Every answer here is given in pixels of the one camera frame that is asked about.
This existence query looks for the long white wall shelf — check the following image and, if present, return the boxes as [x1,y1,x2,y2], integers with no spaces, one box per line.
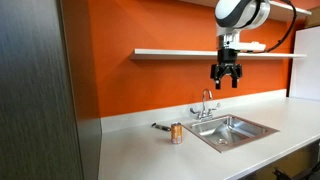
[129,48,308,61]

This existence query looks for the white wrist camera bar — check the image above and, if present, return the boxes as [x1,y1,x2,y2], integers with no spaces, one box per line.
[229,40,267,53]

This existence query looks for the brown under-counter cabinet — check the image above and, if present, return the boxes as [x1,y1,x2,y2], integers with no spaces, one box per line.
[238,139,320,180]

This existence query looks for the stainless steel sink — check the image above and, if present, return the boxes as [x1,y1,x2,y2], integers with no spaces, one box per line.
[182,113,280,154]

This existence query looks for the dark wood cabinet panel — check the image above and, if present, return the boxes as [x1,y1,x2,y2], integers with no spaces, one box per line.
[0,0,103,180]

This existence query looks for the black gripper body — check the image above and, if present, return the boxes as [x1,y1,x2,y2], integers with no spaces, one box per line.
[217,49,239,74]

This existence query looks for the white backsplash strip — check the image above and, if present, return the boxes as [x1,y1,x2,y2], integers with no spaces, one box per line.
[100,88,288,134]

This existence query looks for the white shelf under ceiling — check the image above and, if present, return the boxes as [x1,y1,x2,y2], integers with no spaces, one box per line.
[178,0,313,23]

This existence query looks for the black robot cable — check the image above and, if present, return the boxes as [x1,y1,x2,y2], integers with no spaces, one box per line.
[238,0,298,54]

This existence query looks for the chrome faucet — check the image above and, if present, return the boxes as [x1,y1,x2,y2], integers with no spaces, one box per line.
[189,88,222,122]

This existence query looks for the white board panel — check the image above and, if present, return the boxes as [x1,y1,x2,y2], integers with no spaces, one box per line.
[288,25,320,102]

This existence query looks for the black marker pen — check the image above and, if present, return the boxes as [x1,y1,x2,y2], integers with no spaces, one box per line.
[151,122,172,132]

